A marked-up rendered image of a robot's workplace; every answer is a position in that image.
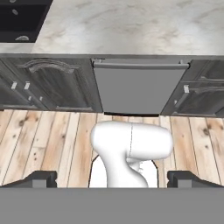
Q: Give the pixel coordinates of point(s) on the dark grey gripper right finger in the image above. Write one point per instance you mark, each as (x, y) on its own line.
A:
(183, 178)

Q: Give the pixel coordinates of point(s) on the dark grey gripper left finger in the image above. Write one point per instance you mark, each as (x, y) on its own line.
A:
(40, 178)

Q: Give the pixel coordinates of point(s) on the white rounded object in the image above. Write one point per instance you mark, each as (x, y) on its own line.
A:
(128, 140)

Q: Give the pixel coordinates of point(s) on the dark wood arched cupboard door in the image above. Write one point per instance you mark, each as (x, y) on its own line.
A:
(62, 87)

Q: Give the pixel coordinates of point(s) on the grey dishwasher door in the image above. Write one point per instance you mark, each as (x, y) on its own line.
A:
(140, 90)

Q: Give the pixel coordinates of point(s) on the black sink basin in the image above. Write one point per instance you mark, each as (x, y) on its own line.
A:
(20, 20)

